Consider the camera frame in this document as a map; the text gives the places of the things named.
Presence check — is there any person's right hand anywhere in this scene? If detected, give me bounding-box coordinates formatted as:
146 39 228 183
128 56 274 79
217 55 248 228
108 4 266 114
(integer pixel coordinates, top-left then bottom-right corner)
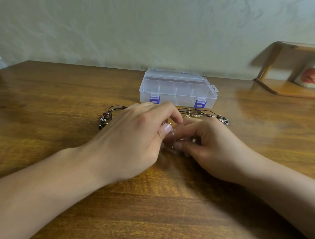
163 117 269 187

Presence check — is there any wooden shelf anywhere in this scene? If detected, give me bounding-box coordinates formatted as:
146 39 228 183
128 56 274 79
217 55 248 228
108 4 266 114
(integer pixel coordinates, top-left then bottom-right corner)
253 41 315 98

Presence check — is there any clear plastic organizer box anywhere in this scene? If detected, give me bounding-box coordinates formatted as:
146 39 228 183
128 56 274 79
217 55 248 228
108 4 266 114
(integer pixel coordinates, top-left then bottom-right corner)
139 68 219 109

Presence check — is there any person's left forearm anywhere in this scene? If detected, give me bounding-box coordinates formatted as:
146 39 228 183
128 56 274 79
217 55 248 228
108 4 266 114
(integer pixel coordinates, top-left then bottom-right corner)
0 148 108 239

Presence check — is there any person's right forearm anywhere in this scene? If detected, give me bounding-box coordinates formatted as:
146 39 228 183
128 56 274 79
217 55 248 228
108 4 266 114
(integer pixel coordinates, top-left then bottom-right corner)
241 159 315 239

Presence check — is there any white printed mug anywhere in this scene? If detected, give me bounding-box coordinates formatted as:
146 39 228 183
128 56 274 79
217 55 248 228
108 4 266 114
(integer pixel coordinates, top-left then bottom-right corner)
294 59 315 88

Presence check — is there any person's left hand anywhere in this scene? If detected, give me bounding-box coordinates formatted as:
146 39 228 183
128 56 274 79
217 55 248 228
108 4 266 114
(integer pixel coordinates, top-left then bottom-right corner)
74 102 184 185

